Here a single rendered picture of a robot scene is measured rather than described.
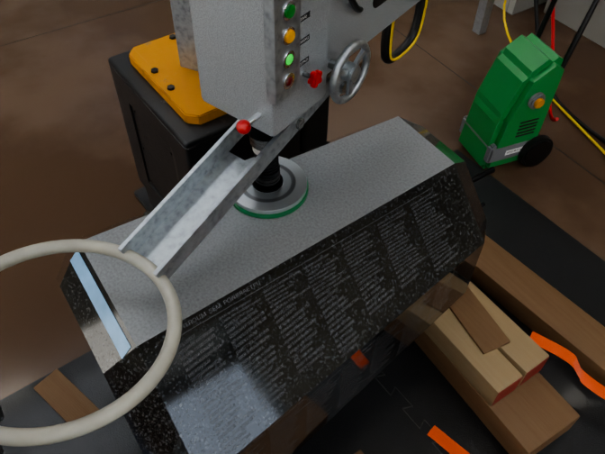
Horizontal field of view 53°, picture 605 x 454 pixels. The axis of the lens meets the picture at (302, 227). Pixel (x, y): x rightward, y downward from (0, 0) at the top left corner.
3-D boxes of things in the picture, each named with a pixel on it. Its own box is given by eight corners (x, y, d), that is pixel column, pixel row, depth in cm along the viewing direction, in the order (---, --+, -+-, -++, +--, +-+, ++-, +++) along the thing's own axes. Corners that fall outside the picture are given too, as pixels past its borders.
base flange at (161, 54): (126, 59, 225) (123, 48, 221) (238, 19, 245) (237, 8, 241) (191, 129, 200) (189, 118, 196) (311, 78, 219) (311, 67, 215)
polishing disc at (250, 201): (238, 154, 171) (237, 150, 170) (311, 162, 169) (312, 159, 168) (219, 208, 157) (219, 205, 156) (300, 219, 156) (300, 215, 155)
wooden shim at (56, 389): (34, 389, 216) (32, 387, 215) (58, 369, 221) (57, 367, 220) (77, 433, 206) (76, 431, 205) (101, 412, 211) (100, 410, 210)
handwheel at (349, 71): (336, 71, 149) (340, 15, 138) (370, 86, 146) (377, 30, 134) (299, 101, 142) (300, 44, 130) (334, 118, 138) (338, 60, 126)
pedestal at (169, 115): (133, 194, 282) (95, 56, 226) (252, 140, 308) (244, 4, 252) (205, 288, 248) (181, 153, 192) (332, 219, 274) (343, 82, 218)
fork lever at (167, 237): (293, 59, 162) (291, 44, 158) (354, 86, 155) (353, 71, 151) (114, 250, 139) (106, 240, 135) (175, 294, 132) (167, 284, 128)
